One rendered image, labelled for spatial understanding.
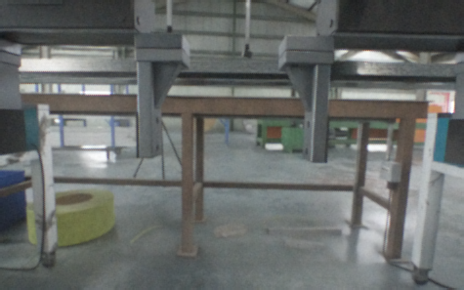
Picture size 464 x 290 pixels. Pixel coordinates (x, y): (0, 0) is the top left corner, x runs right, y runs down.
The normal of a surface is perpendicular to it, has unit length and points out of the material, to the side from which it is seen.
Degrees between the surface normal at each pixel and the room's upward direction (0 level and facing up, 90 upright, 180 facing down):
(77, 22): 90
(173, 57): 90
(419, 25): 90
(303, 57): 90
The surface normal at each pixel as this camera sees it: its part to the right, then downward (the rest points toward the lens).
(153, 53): -0.02, 0.11
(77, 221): 0.64, 0.10
